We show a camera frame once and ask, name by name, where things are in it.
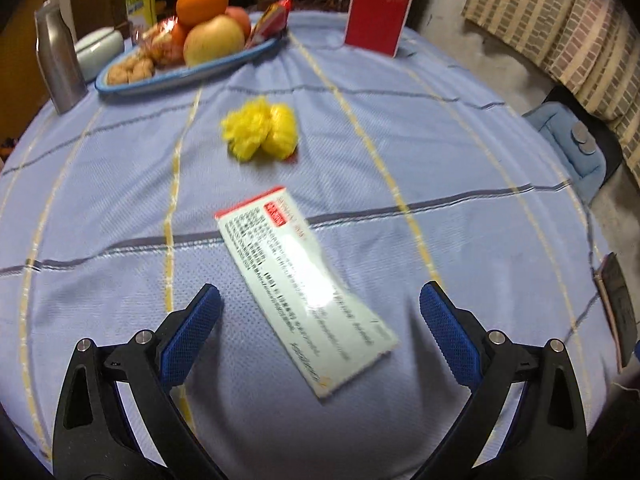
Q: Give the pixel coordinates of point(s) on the blue oval fruit plate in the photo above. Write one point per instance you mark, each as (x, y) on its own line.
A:
(181, 76)

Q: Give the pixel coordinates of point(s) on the walnuts pile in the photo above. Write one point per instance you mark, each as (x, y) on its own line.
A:
(135, 68)

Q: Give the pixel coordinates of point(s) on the light blue chair cushion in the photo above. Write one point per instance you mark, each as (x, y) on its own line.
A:
(573, 143)

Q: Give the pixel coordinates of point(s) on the metal thermos bottle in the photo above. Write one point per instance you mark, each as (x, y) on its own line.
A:
(57, 58)

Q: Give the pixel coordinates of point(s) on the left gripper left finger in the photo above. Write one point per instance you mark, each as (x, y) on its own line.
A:
(92, 436)

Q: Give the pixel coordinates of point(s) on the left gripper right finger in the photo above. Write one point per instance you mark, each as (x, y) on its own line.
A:
(547, 436)

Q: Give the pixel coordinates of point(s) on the white medicine box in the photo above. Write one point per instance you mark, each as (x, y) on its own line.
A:
(329, 333)

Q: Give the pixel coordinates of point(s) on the yellow apple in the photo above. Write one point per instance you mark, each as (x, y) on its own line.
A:
(220, 37)

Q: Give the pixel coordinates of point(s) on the blue checked tablecloth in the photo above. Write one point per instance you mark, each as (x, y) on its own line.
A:
(406, 168)

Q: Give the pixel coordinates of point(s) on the red and white box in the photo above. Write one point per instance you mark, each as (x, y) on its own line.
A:
(376, 25)

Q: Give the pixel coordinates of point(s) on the yellow foam fruit net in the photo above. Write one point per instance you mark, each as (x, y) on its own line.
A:
(259, 126)

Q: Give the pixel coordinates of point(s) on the orange fruit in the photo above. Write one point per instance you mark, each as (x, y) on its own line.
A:
(194, 12)

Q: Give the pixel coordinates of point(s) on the red snack packet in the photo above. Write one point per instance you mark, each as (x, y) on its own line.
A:
(272, 22)

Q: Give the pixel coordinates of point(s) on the red apple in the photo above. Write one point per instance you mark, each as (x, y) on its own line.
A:
(242, 18)

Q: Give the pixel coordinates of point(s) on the white lidded ceramic bowl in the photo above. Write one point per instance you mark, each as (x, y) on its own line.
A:
(97, 49)

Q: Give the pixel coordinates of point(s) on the dark notebook on table edge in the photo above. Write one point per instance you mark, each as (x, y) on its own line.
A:
(618, 308)

